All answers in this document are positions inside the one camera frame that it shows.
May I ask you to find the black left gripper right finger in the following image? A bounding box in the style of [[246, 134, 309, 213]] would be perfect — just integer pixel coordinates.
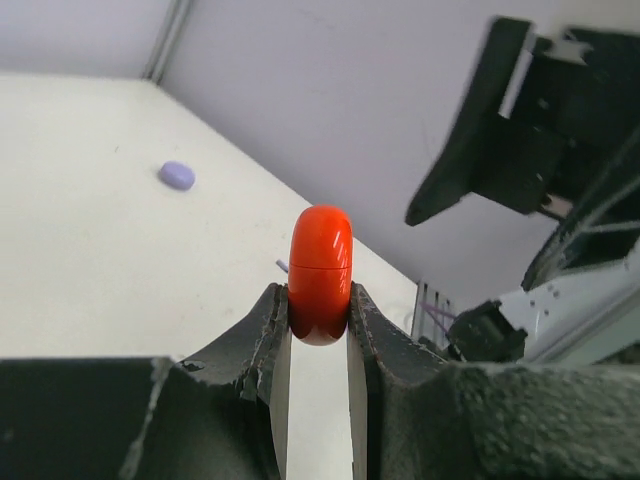
[[347, 284, 639, 479]]

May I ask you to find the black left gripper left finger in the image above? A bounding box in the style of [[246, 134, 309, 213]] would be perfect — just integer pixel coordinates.
[[1, 284, 291, 479]]

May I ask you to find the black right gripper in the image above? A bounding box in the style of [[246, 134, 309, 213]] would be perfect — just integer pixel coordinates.
[[405, 17, 639, 290]]

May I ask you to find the orange charging case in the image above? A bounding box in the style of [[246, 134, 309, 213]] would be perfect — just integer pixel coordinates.
[[288, 205, 353, 346]]

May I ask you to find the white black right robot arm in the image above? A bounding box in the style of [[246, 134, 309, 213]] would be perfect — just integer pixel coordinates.
[[405, 17, 639, 362]]

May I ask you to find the aluminium frame post right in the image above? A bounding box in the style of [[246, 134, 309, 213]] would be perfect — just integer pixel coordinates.
[[142, 0, 195, 85]]

